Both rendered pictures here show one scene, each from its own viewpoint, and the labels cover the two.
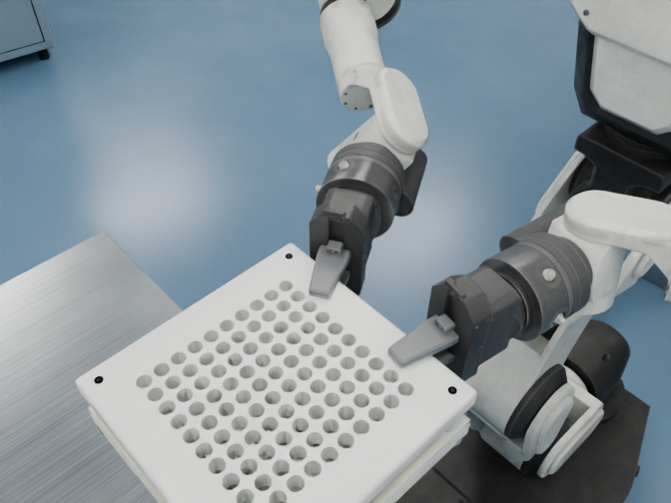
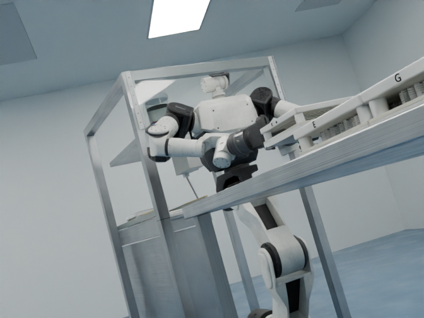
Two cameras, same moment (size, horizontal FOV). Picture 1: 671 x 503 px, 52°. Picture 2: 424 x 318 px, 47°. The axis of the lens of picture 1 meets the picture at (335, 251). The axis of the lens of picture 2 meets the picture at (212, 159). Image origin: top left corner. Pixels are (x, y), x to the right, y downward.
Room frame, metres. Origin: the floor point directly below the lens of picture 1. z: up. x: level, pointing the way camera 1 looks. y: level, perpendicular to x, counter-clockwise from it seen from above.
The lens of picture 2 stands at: (0.09, 1.62, 0.81)
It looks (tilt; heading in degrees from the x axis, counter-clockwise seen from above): 7 degrees up; 291
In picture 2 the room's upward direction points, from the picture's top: 16 degrees counter-clockwise
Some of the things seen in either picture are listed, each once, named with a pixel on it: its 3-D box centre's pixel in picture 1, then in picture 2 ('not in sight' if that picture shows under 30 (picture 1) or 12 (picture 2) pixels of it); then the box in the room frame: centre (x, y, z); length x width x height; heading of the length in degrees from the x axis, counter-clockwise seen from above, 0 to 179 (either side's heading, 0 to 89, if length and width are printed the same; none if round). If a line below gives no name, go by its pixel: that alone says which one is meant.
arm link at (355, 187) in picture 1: (347, 221); (253, 137); (0.54, -0.01, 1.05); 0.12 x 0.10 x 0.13; 165
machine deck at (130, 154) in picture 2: not in sight; (150, 149); (1.50, -1.07, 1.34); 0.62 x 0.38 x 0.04; 139
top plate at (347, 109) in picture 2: not in sight; (376, 108); (0.11, 0.64, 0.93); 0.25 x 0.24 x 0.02; 40
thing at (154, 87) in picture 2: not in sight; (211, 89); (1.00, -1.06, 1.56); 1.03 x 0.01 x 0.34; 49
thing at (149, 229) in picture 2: not in sight; (153, 229); (1.77, -1.33, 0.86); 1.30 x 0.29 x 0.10; 139
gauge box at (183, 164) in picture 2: not in sight; (186, 154); (1.26, -1.04, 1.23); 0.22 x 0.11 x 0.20; 139
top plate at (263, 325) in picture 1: (275, 391); (308, 115); (0.32, 0.05, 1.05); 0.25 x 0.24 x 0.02; 43
